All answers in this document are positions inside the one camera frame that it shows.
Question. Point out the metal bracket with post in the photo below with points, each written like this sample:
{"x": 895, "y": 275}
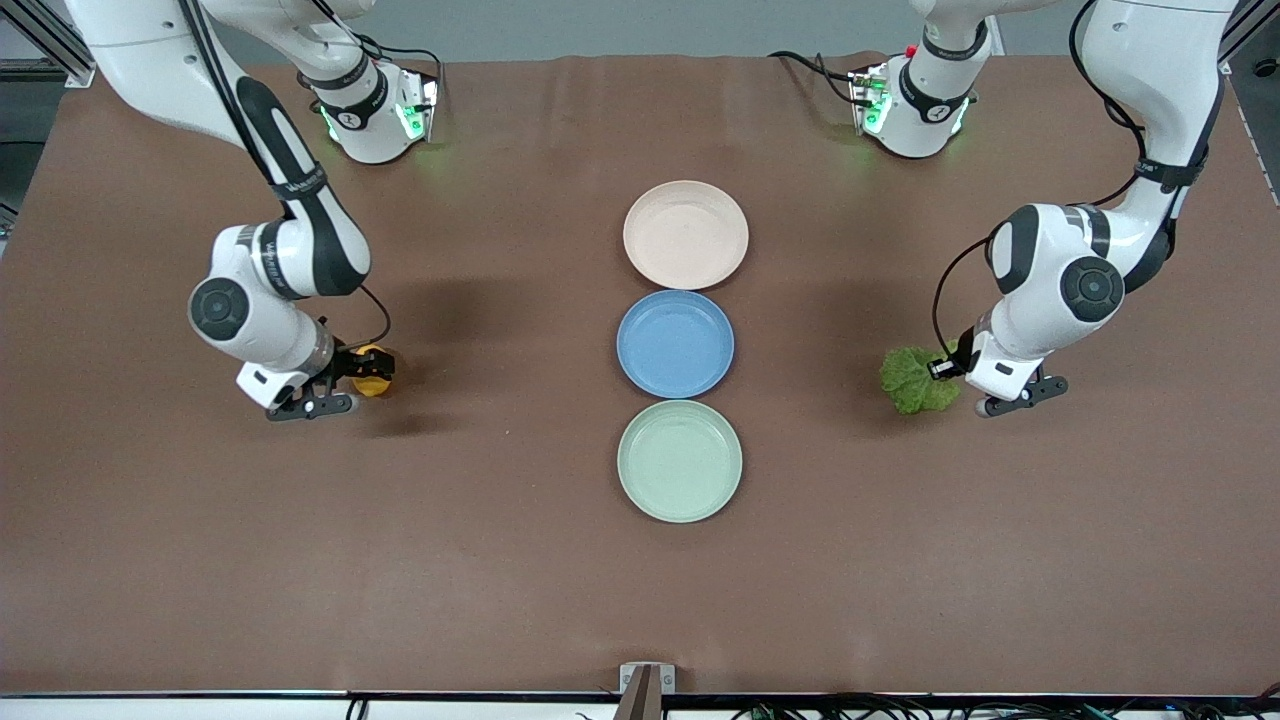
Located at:
{"x": 645, "y": 685}

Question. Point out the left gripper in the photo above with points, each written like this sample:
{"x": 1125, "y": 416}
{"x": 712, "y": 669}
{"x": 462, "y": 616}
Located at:
{"x": 957, "y": 359}

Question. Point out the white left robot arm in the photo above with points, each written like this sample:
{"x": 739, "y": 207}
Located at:
{"x": 1150, "y": 90}

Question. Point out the yellow lemon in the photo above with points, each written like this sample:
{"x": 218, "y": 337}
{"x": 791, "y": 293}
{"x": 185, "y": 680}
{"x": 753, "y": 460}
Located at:
{"x": 372, "y": 388}

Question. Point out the blue round plate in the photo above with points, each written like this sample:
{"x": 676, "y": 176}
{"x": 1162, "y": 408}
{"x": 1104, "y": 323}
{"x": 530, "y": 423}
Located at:
{"x": 675, "y": 345}

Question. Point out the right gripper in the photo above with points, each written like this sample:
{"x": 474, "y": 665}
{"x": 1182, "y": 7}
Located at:
{"x": 345, "y": 362}

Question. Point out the light green round plate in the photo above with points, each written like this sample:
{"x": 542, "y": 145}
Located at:
{"x": 680, "y": 462}

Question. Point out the green lettuce leaf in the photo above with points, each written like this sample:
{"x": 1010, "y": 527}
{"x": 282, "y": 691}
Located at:
{"x": 915, "y": 385}

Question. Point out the aluminium frame profile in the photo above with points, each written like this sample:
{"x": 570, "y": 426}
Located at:
{"x": 50, "y": 45}

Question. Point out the brown table cover sheet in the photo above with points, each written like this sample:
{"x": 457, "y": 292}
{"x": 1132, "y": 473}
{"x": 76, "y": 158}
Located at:
{"x": 500, "y": 550}

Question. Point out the beige round plate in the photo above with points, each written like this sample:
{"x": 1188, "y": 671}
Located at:
{"x": 685, "y": 235}

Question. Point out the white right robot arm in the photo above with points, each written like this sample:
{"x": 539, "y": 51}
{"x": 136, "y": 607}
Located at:
{"x": 290, "y": 180}

